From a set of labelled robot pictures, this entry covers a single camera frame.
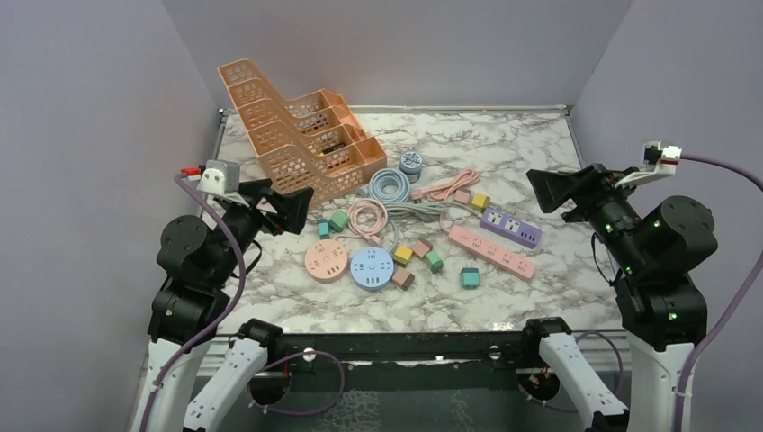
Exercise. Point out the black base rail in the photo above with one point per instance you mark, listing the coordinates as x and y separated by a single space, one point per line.
386 362

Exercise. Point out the purple power strip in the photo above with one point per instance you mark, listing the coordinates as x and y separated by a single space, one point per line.
511 228

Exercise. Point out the brown pink usb charger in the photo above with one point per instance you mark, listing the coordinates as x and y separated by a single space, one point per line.
403 278

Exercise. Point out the yellow charger near strip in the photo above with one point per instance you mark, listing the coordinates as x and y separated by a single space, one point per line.
480 202

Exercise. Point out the round blue patterned tin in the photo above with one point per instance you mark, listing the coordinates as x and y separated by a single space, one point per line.
411 165

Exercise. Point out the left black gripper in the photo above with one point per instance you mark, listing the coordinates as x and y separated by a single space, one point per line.
291 205

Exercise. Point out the orange plastic file organizer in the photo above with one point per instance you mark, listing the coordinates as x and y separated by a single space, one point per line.
312 140

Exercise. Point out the pink round power socket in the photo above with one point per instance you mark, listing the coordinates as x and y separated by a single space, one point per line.
326 260

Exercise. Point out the small pink charger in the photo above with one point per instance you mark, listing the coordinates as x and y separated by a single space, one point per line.
462 196

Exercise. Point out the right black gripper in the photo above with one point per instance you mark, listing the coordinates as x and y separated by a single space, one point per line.
584 186

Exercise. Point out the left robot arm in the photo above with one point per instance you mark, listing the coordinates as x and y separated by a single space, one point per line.
206 275

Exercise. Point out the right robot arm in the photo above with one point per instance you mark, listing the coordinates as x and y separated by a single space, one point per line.
663 313

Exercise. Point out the teal blue usb charger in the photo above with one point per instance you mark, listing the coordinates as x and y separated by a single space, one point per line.
470 278

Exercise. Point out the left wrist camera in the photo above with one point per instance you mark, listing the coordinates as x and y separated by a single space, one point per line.
216 177

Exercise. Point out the blue round power socket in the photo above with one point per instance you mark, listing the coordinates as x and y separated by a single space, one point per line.
372 268

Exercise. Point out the pink power strip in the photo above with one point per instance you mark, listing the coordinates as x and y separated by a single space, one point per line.
491 252

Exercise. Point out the dark green usb charger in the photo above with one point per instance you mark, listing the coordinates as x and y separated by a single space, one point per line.
434 262

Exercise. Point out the yellow usb charger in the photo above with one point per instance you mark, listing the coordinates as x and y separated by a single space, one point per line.
402 255

